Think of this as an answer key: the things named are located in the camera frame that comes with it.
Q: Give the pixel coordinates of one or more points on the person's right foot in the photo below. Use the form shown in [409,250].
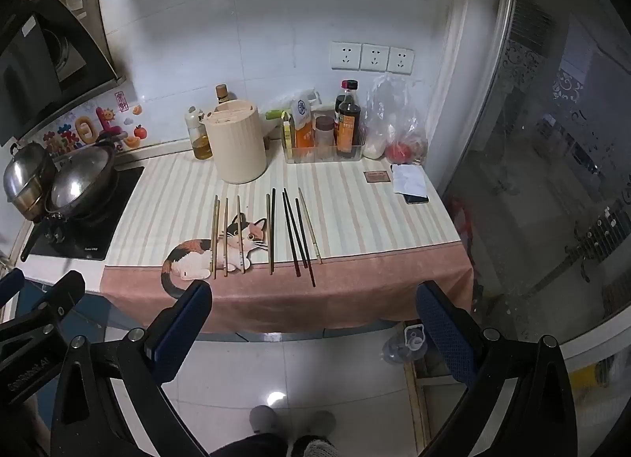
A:
[318,425]

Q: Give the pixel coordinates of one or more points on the dark chopstick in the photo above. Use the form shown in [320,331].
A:
[305,245]
[291,235]
[272,220]
[297,235]

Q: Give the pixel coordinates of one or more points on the green capped item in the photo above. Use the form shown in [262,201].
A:
[273,115]

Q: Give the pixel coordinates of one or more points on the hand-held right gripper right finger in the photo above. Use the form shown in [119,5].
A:
[443,338]

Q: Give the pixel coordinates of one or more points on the black capped sauce bottle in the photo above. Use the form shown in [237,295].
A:
[349,124]

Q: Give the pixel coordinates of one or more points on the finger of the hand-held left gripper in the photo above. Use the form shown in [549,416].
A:
[10,285]
[64,292]

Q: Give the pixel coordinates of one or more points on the range hood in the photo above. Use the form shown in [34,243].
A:
[44,58]

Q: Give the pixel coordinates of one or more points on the person's foot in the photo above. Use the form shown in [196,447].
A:
[318,425]
[267,420]

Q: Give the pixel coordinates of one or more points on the white paper sheet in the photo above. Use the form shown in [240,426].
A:
[409,181]

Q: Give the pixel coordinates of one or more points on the steel pot with lid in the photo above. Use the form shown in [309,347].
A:
[24,181]

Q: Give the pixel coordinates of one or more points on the colourful wall stickers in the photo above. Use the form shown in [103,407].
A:
[88,127]

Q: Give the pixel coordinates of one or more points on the black glass cooktop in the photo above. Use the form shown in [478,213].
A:
[118,210]

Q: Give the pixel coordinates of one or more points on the yellow seasoning packet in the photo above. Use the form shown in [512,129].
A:
[287,134]

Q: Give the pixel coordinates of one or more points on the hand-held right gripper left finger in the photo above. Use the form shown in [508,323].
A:
[183,334]

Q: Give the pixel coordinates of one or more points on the brown lidded seasoning jar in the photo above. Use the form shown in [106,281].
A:
[324,131]

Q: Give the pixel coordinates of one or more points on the pale grey chopstick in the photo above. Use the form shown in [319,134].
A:
[310,228]

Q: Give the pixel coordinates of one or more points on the person's left forearm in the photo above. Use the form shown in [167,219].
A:
[35,425]

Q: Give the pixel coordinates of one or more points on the person's left foot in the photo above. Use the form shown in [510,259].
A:
[267,420]

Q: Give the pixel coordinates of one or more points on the cream utensil holder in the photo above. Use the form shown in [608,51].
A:
[236,146]

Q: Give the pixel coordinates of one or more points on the person's dark pants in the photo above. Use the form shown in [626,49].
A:
[251,446]

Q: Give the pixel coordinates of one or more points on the dark smartphone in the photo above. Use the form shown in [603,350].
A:
[418,199]

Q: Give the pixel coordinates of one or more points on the brown card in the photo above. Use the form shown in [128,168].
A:
[377,176]

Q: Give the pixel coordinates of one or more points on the white wall outlet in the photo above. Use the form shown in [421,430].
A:
[400,60]
[346,56]
[374,57]

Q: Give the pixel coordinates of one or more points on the brown capped bottle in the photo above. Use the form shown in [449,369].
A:
[222,94]

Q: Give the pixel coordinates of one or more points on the red tomato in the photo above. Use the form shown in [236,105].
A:
[400,152]

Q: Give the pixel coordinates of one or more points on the clear plastic organizer bin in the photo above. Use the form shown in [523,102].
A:
[315,154]

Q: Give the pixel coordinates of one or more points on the orange packet with white label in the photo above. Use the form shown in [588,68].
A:
[302,124]

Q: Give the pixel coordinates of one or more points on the wok with steel lid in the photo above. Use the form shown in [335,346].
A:
[81,186]

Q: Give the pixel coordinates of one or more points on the clear plastic floor bottle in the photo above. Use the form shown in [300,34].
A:
[406,344]

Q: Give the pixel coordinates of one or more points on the cooking oil bottle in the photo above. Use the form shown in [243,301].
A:
[199,141]

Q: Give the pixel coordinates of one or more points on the glass sliding door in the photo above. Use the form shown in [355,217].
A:
[542,166]

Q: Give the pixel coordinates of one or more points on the clear plastic bag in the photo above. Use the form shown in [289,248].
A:
[394,107]

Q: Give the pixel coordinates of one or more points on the white plastic bag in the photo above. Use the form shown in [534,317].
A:
[308,94]

